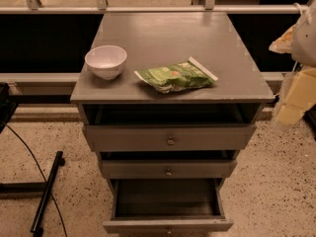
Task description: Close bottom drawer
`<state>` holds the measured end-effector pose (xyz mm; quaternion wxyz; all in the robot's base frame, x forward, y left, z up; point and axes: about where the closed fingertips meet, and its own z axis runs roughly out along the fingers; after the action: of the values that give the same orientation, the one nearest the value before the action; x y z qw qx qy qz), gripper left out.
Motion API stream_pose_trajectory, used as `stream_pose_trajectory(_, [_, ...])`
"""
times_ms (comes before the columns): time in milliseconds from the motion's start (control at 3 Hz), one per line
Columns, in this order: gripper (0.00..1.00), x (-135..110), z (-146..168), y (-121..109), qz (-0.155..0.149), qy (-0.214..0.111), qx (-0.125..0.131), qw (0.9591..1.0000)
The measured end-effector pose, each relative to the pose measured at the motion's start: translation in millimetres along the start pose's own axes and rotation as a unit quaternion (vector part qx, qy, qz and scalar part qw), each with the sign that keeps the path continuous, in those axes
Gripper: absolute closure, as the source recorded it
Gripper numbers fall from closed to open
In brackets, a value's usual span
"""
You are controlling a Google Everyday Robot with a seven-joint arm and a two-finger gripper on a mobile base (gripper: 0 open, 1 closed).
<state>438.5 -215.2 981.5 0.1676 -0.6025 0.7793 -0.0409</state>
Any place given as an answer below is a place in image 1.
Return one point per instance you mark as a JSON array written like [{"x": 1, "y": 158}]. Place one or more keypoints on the black equipment at left edge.
[{"x": 7, "y": 106}]

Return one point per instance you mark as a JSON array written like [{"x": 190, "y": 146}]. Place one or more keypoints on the green snack bag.
[{"x": 177, "y": 77}]

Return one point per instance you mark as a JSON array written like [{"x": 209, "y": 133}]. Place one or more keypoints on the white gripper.
[{"x": 305, "y": 42}]

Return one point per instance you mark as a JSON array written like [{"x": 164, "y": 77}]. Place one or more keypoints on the grey top drawer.
[{"x": 119, "y": 138}]

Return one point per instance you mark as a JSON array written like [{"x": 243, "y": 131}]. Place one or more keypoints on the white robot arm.
[{"x": 300, "y": 42}]

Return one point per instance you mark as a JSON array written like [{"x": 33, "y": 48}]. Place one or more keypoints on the grey wooden drawer cabinet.
[{"x": 156, "y": 39}]

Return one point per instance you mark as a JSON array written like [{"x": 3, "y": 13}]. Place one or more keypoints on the grey middle drawer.
[{"x": 166, "y": 169}]

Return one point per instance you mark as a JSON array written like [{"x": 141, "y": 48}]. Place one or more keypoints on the grey drawer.
[
  {"x": 119, "y": 138},
  {"x": 167, "y": 206},
  {"x": 166, "y": 169}
]

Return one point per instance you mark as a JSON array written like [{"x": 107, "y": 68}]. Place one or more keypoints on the black stand leg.
[{"x": 40, "y": 190}]

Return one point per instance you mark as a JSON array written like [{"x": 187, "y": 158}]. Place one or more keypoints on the white ceramic bowl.
[{"x": 106, "y": 61}]

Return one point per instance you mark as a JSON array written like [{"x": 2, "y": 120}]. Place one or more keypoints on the grey bottom drawer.
[{"x": 167, "y": 206}]

